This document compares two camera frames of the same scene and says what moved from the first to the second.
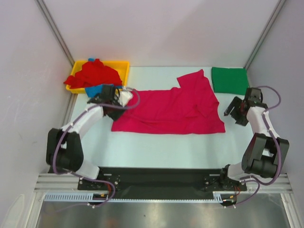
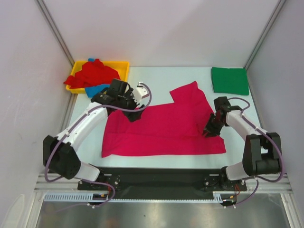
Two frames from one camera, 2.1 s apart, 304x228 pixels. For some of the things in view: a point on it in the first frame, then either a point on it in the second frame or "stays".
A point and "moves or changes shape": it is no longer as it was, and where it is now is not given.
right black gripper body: (243, 120) → (214, 126)
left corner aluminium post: (48, 18) stays
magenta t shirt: (192, 108) moves or changes shape
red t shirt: (93, 73) stays
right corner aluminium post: (279, 6) stays
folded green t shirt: (233, 80) stays
